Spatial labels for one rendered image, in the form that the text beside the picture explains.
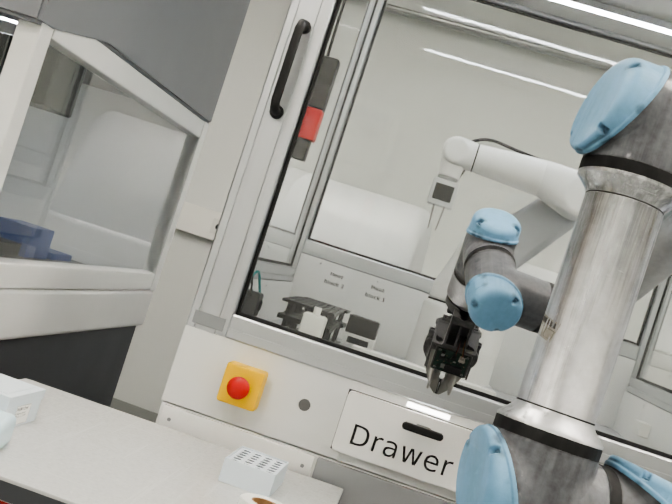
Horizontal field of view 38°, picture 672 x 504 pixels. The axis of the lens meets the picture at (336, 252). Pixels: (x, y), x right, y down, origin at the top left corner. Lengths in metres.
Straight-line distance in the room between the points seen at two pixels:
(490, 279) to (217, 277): 0.63
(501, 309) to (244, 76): 4.06
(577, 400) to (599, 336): 0.07
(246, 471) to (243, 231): 0.47
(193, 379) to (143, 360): 3.49
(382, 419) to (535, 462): 0.78
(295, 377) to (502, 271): 0.56
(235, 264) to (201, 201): 3.44
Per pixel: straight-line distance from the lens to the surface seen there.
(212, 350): 1.83
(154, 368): 5.31
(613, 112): 1.06
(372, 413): 1.78
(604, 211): 1.07
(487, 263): 1.40
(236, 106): 5.29
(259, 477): 1.57
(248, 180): 1.83
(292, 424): 1.82
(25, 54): 1.74
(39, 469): 1.38
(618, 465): 1.11
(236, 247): 1.82
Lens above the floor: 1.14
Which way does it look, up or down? 1 degrees up
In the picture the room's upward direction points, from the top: 18 degrees clockwise
